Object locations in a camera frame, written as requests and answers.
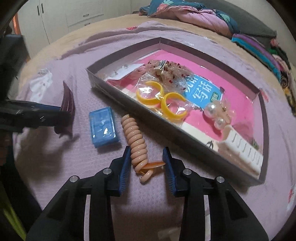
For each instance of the beige bed sheet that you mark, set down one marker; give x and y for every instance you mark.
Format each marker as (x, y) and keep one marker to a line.
(111, 23)

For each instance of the pearl earrings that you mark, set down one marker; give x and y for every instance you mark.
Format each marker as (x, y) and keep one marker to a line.
(218, 122)

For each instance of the white hair claw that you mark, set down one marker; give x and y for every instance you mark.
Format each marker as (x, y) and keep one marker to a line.
(242, 150)

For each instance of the pink book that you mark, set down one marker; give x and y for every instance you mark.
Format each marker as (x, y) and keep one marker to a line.
(235, 102)

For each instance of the shallow cardboard box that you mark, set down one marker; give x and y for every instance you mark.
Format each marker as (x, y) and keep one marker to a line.
(138, 115)

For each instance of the blue hair clip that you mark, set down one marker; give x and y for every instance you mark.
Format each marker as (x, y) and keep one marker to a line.
(104, 127)

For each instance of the yellow hoop earrings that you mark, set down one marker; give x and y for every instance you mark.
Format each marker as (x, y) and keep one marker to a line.
(172, 109)

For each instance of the white wardrobe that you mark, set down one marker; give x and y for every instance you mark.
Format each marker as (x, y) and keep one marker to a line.
(57, 18)

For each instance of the lace bow hair clip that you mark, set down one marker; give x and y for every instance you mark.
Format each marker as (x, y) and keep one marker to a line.
(171, 69)

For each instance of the blue and pink floral quilt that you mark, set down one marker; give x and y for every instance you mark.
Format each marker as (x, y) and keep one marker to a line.
(196, 18)

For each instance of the dark brown hair claw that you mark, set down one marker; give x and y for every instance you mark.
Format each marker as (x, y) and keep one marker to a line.
(68, 102)

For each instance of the pile of clothes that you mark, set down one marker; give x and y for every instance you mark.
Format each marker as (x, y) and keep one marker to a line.
(285, 69)

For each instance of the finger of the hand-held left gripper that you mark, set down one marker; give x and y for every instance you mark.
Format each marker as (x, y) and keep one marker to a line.
(41, 120)
(41, 108)

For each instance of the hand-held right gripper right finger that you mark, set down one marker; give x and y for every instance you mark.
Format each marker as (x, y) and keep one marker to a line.
(170, 176)

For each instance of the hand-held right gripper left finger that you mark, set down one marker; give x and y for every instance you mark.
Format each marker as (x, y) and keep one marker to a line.
(124, 171)

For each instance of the grey bed headboard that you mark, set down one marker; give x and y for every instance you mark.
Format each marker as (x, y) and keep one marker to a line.
(249, 20)

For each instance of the white earring card packet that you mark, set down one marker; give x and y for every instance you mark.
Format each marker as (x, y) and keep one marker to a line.
(122, 71)

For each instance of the purple cartoon print quilt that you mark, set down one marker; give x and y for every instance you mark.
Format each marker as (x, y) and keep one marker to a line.
(69, 162)

